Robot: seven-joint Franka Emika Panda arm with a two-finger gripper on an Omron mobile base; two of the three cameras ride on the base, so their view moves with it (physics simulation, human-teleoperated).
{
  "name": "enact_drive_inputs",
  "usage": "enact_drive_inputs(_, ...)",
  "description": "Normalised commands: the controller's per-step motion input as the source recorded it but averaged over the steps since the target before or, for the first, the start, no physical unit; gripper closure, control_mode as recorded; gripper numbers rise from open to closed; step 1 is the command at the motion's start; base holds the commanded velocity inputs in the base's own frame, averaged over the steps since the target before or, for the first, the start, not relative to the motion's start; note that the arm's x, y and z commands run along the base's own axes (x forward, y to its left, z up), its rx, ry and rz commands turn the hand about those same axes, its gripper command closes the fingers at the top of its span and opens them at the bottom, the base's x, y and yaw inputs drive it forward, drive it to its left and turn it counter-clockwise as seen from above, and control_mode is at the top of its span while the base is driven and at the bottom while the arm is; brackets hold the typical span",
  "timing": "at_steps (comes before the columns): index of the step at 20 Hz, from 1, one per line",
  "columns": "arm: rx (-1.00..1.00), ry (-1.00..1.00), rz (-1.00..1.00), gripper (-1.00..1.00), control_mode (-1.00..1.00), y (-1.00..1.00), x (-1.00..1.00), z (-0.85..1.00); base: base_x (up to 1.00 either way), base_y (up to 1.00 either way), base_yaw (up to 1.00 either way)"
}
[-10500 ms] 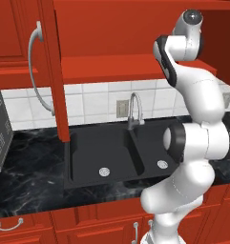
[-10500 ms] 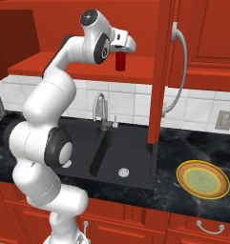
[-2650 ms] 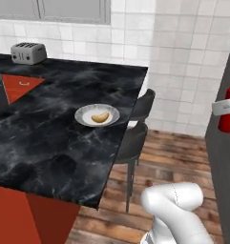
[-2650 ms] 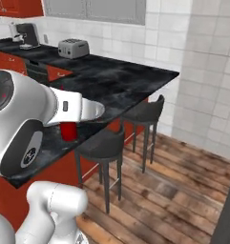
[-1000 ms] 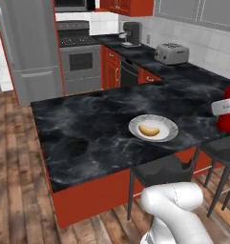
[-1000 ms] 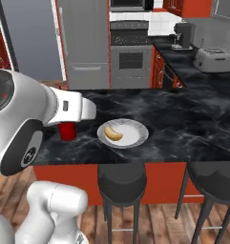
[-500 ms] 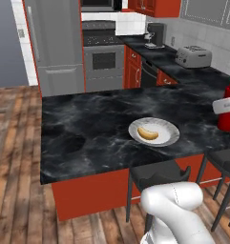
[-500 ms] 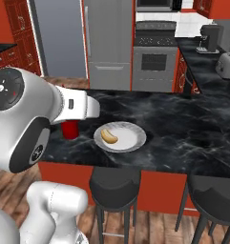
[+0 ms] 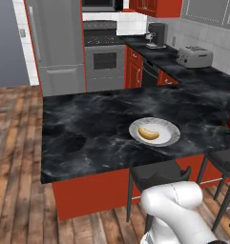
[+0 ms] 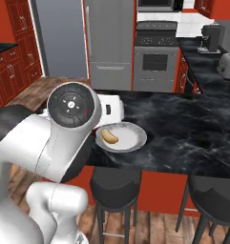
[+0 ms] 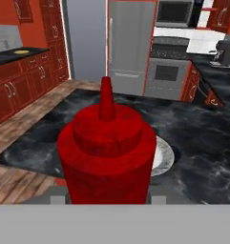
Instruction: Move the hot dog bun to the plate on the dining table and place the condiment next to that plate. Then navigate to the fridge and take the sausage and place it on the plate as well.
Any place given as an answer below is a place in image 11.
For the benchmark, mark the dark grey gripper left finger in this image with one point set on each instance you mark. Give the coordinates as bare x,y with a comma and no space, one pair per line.
57,194

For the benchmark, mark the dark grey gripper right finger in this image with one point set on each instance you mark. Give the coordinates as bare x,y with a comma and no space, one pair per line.
159,193

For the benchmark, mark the red condiment squeeze bottle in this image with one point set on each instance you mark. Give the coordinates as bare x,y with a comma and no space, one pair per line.
107,158

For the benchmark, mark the white round plate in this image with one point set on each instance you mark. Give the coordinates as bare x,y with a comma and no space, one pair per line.
164,157

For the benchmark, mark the yellow hot dog bun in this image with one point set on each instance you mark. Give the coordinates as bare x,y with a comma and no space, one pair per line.
21,51

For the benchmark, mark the grey steel fridge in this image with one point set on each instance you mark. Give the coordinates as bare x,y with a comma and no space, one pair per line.
130,44

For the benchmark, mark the red base cupboard run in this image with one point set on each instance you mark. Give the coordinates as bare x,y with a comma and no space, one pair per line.
21,82
191,84

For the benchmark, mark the grey steel oven with hob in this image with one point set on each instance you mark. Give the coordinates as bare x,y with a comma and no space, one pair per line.
168,70

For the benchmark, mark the grey coffee machine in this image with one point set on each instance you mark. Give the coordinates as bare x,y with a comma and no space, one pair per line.
226,52

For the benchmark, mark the red tall cupboard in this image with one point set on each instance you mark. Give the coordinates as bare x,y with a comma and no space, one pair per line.
54,28

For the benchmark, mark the red wall cupboard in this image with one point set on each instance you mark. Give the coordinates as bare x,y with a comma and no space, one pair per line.
222,15
23,10

